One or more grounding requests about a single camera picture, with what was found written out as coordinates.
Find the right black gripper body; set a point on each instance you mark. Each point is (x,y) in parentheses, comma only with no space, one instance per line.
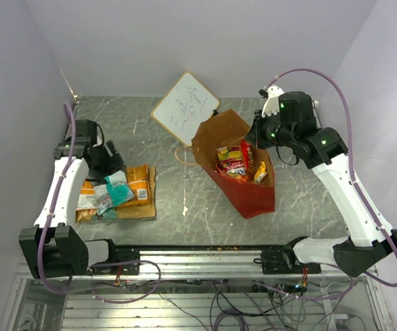
(267,130)

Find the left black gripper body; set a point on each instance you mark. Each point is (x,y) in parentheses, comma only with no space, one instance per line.
(105,163)

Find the teal candy packet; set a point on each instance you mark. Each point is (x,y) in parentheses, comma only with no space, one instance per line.
(113,192)

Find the orange snack packet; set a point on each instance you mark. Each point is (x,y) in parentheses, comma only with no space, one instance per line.
(137,180)

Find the tan chips bag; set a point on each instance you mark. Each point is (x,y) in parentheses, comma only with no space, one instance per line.
(144,211)

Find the red brown paper bag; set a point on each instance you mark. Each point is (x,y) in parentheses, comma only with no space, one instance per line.
(228,129)

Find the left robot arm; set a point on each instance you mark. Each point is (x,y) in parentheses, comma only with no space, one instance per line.
(52,248)

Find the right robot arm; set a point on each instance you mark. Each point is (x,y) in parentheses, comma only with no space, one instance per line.
(288,119)

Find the red chips packet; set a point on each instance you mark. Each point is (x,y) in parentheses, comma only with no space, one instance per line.
(246,150)

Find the yellow snack packet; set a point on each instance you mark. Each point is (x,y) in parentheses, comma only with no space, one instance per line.
(260,173)

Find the small yellow-framed whiteboard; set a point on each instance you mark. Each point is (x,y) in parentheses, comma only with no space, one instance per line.
(182,110)

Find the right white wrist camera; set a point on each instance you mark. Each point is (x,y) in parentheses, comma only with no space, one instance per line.
(271,106)

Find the aluminium mounting rail frame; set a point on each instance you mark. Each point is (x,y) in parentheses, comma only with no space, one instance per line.
(200,287)

